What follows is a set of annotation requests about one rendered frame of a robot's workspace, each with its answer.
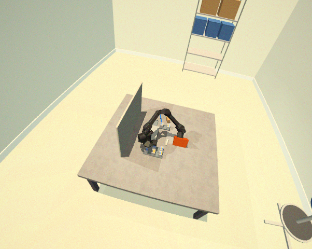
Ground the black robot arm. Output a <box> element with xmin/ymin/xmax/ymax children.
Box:
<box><xmin>138</xmin><ymin>108</ymin><xmax>186</xmax><ymax>148</ymax></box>

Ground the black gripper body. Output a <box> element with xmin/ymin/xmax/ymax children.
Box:
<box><xmin>138</xmin><ymin>138</ymin><xmax>157</xmax><ymax>146</ymax></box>

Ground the grey flat panel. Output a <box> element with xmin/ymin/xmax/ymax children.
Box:
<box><xmin>116</xmin><ymin>82</ymin><xmax>143</xmax><ymax>157</ymax></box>

